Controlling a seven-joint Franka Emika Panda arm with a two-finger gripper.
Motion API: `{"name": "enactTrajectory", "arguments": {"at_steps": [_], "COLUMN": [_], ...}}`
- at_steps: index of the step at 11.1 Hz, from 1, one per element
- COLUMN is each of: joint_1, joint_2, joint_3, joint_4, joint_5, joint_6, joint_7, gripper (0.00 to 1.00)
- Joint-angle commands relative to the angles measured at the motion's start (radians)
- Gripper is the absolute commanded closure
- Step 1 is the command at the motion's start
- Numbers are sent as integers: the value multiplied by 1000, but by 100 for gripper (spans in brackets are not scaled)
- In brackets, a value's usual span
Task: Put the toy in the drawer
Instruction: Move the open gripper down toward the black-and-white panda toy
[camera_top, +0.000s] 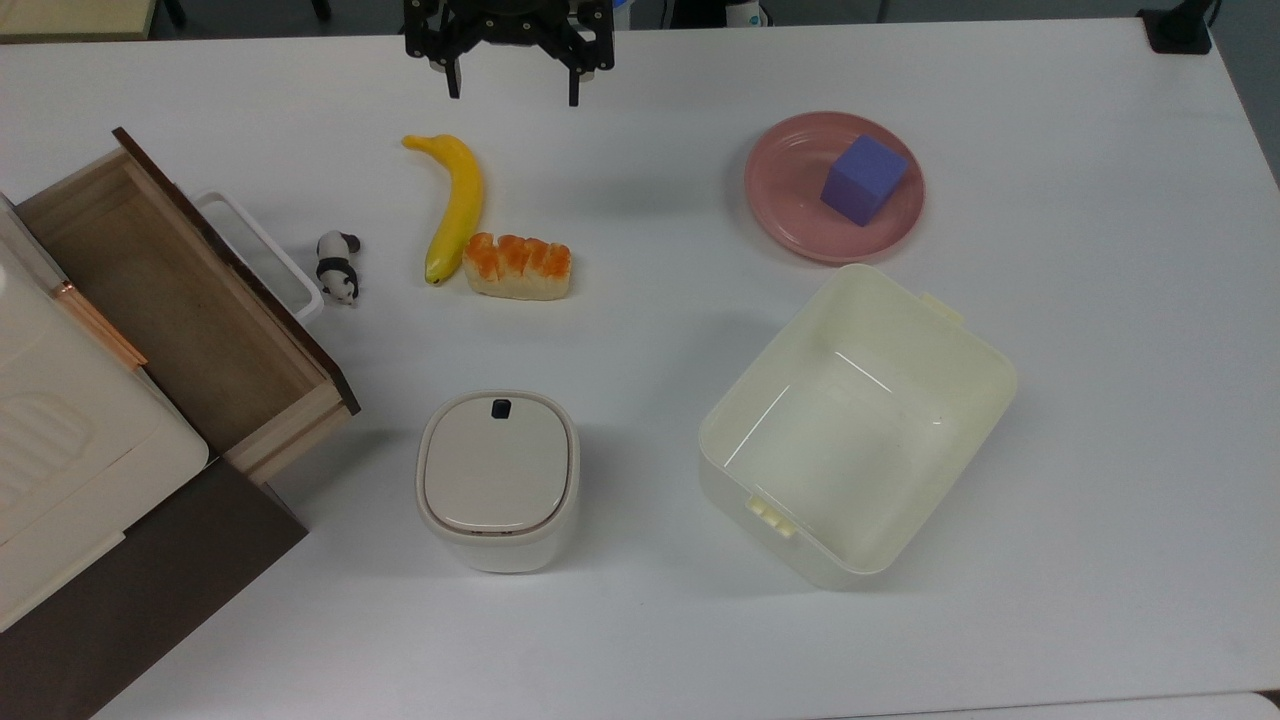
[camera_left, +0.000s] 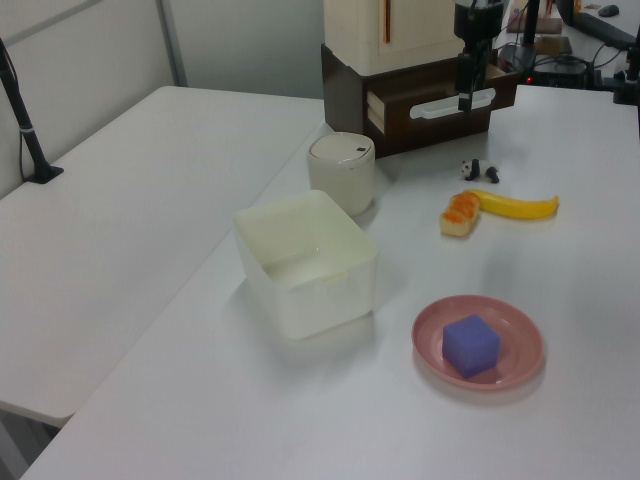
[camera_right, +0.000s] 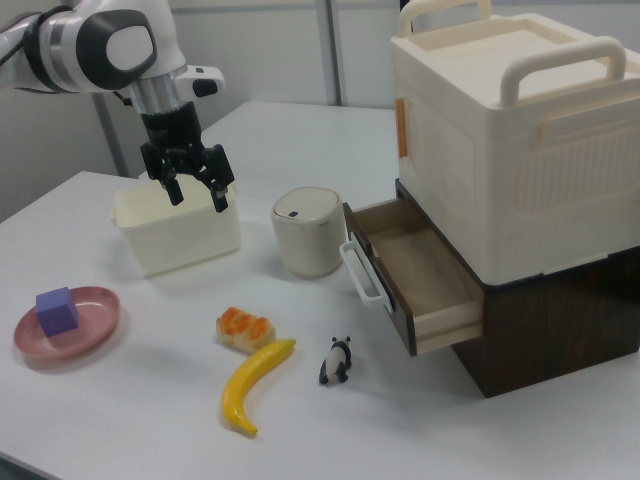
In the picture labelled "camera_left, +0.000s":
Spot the small cream lidded trash can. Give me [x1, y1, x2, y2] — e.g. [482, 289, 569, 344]
[305, 131, 378, 218]

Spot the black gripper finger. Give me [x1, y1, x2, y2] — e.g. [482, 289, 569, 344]
[456, 52, 475, 113]
[473, 43, 490, 92]

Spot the black pole with base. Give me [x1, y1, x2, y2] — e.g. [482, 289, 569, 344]
[508, 0, 542, 71]

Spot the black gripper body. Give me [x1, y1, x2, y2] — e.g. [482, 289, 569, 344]
[453, 0, 504, 57]

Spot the purple foam cube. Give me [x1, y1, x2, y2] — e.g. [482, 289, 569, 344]
[441, 313, 502, 380]

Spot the yellow toy banana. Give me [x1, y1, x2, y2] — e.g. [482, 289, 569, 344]
[461, 189, 561, 221]

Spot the pink plate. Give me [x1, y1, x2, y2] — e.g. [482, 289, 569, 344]
[410, 295, 546, 393]

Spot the dark brown cabinet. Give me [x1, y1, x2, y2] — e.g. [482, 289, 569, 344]
[320, 43, 501, 161]

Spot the black camera stand pole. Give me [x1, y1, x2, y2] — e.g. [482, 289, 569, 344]
[0, 36, 66, 186]

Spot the black and white panda toy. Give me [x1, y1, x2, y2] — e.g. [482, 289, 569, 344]
[460, 158, 503, 184]

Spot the cream toy fridge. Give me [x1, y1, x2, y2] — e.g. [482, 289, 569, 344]
[323, 0, 464, 77]

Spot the wooden drawer with white handle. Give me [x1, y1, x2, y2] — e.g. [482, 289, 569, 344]
[365, 62, 519, 152]

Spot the black table clamp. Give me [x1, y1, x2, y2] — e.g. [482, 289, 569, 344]
[612, 43, 640, 106]

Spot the black electronics box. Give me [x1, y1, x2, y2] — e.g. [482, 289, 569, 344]
[528, 58, 592, 89]

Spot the orange topped toy bread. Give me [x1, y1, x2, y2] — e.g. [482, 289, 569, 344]
[438, 193, 482, 237]

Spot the cream plastic storage bin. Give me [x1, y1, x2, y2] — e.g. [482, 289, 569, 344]
[233, 189, 379, 342]

